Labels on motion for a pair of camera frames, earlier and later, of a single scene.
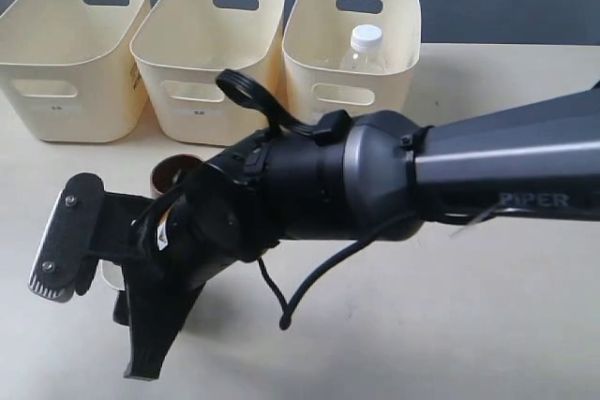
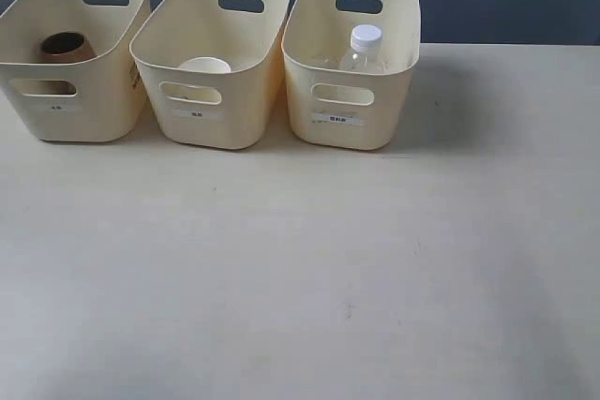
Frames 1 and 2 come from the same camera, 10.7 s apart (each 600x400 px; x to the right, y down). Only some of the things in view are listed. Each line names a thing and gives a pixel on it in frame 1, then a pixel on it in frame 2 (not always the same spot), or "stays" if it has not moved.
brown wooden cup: (170, 169) to (66, 47)
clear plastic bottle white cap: (367, 53) stays
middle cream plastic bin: (195, 27) stays
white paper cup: (112, 273) to (209, 65)
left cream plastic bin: (67, 67) stays
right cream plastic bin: (319, 37) stays
